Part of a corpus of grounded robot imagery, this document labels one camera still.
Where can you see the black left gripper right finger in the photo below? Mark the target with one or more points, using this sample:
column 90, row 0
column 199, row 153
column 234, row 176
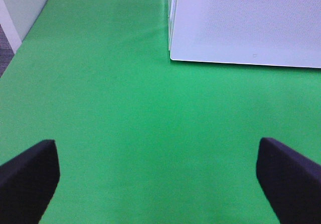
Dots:
column 290, row 182

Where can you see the white microwave oven body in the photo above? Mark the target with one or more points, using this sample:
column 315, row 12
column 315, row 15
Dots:
column 172, row 4

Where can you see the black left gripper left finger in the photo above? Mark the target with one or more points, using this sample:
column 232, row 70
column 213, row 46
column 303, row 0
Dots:
column 28, row 183

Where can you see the white microwave door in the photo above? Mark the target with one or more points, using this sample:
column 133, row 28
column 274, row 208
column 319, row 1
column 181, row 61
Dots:
column 258, row 32

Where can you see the green table cloth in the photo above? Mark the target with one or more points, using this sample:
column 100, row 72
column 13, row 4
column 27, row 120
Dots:
column 142, row 139

